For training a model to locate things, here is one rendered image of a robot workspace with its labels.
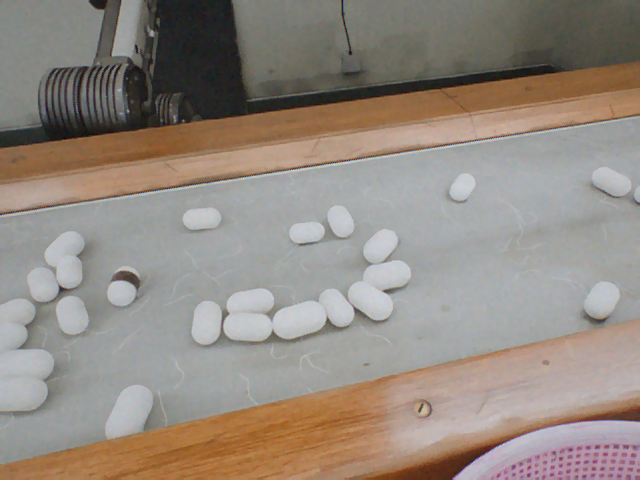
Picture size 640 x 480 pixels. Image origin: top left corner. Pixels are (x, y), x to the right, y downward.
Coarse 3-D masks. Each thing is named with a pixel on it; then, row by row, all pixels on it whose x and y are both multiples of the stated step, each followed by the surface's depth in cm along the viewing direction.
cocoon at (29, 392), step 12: (0, 384) 30; (12, 384) 30; (24, 384) 30; (36, 384) 30; (0, 396) 29; (12, 396) 29; (24, 396) 29; (36, 396) 30; (0, 408) 30; (12, 408) 30; (24, 408) 30
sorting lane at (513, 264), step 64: (576, 128) 58; (192, 192) 51; (256, 192) 50; (320, 192) 50; (384, 192) 49; (448, 192) 48; (512, 192) 48; (576, 192) 47; (0, 256) 44; (128, 256) 43; (192, 256) 42; (256, 256) 42; (320, 256) 41; (448, 256) 41; (512, 256) 40; (576, 256) 40; (128, 320) 36; (192, 320) 36; (384, 320) 35; (448, 320) 35; (512, 320) 35; (576, 320) 34; (64, 384) 32; (128, 384) 32; (192, 384) 32; (256, 384) 31; (320, 384) 31; (0, 448) 29; (64, 448) 28
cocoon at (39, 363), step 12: (0, 360) 31; (12, 360) 31; (24, 360) 31; (36, 360) 31; (48, 360) 32; (0, 372) 31; (12, 372) 31; (24, 372) 31; (36, 372) 31; (48, 372) 32
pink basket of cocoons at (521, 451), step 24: (552, 432) 24; (576, 432) 25; (600, 432) 25; (624, 432) 25; (504, 456) 24; (528, 456) 24; (552, 456) 25; (576, 456) 25; (600, 456) 25; (624, 456) 25
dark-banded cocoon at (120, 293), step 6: (132, 270) 38; (138, 276) 38; (114, 282) 37; (120, 282) 37; (126, 282) 37; (108, 288) 37; (114, 288) 36; (120, 288) 36; (126, 288) 37; (132, 288) 37; (108, 294) 37; (114, 294) 36; (120, 294) 36; (126, 294) 37; (132, 294) 37; (114, 300) 36; (120, 300) 36; (126, 300) 37; (132, 300) 37
